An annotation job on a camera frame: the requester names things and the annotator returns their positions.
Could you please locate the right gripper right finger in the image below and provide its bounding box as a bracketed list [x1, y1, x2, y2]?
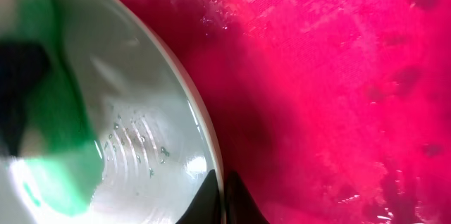
[225, 171, 268, 224]

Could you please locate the green sponge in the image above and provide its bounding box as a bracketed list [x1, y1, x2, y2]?
[8, 0, 104, 217]

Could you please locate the red plastic tray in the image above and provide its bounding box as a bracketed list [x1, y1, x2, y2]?
[121, 0, 450, 223]

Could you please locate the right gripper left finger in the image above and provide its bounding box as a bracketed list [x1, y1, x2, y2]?
[176, 170, 221, 224]

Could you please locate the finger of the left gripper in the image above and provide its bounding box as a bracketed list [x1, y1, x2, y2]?
[1, 42, 49, 156]

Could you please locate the light blue plate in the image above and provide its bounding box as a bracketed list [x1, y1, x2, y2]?
[0, 0, 226, 224]

